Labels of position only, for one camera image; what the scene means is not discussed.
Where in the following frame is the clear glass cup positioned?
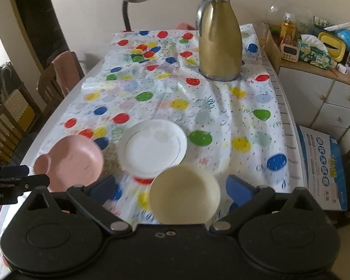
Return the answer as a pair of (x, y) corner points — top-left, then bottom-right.
(254, 22), (270, 46)

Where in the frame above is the brown cardboard box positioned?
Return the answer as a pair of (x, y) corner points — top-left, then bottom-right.
(264, 28), (282, 67)

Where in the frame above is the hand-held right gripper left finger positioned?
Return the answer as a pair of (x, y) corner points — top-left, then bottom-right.
(26, 176), (133, 235)

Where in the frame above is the pink towel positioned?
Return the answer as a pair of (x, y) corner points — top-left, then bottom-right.
(52, 51), (82, 89)

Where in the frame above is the blue globe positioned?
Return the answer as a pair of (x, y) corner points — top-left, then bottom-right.
(337, 29), (350, 50)

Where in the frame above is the white plate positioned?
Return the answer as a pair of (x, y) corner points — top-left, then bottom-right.
(117, 119), (188, 179)

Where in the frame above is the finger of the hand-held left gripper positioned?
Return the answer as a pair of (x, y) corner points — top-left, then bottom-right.
(0, 174), (51, 193)
(0, 166), (30, 179)

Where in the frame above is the white rolled tube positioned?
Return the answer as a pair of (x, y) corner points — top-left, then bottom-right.
(324, 22), (350, 32)

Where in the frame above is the green tissue pack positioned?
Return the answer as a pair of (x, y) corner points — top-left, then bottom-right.
(297, 34), (337, 70)

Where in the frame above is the cream bowl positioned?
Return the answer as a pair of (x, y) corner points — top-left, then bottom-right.
(150, 165), (221, 224)

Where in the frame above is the pink bear-shaped plate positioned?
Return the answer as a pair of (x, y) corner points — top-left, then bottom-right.
(33, 135), (105, 213)

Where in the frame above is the white cabinet with wooden top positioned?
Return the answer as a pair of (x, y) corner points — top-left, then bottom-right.
(276, 55), (350, 152)

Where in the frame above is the balloon print tablecloth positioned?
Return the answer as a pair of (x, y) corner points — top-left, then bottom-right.
(0, 23), (294, 269)

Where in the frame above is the yellow tissue box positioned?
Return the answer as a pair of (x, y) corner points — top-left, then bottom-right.
(318, 31), (350, 63)

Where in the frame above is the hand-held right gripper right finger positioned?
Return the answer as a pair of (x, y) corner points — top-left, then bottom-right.
(210, 174), (315, 234)

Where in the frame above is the white kitchen timer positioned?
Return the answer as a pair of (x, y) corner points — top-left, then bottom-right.
(281, 43), (299, 62)

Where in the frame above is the blue and white cardboard box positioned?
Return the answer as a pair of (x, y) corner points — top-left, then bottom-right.
(296, 125), (349, 211)

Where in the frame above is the orange drink bottle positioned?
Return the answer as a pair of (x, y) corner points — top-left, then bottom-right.
(280, 12), (296, 46)

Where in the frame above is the gold thermos jug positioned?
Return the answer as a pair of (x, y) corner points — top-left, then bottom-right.
(195, 0), (242, 81)

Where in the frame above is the clear glass vase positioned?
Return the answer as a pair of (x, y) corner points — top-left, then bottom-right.
(268, 4), (284, 27)

